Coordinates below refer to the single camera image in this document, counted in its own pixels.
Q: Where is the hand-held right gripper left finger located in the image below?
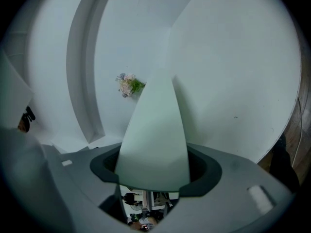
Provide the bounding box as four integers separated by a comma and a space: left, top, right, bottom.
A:
0, 127, 132, 233

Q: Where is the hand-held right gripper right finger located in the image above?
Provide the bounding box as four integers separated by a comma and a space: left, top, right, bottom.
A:
155, 142, 296, 233

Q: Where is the white item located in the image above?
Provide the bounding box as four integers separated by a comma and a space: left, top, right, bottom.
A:
114, 73, 191, 192

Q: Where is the black bulky object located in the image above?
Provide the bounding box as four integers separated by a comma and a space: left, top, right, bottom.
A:
269, 133, 301, 193

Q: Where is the white table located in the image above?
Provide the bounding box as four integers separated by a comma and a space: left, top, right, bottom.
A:
167, 0, 303, 165

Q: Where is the pink flower bouquet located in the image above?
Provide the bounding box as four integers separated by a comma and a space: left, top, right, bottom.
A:
115, 72, 146, 99

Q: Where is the white post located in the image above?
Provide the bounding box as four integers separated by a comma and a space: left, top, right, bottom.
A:
142, 190, 154, 212

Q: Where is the white cable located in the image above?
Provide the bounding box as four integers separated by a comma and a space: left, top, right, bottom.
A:
291, 96, 304, 168

